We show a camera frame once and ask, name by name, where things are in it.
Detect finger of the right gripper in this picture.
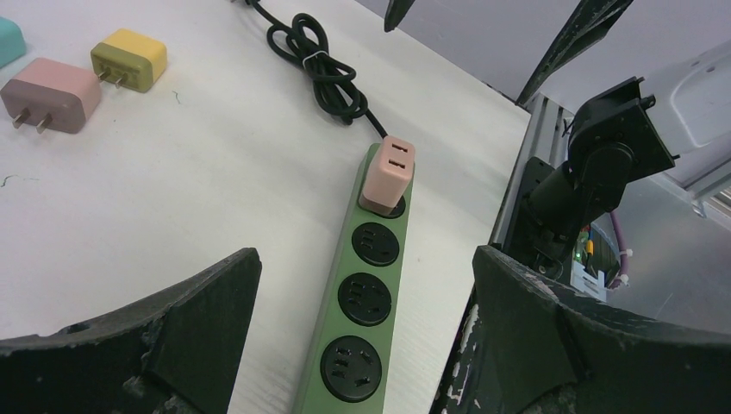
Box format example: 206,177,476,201
515,0,634,106
384,0,415,32

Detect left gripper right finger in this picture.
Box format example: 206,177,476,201
472,245,731,414

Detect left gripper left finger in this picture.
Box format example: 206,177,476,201
1,248,262,413

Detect pink charger plug end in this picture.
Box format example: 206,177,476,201
359,135,415,215

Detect green power strip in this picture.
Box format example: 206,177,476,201
291,145,411,414

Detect yellow charger plug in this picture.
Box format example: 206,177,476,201
90,28,168,93

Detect pink charger plug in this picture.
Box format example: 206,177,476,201
1,58,102,134

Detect teal usb charger plug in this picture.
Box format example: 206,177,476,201
0,17,27,67

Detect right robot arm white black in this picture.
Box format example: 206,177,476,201
500,42,730,260

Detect black power cord with plug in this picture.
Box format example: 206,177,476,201
231,0,390,140

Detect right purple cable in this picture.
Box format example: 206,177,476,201
606,211,634,290

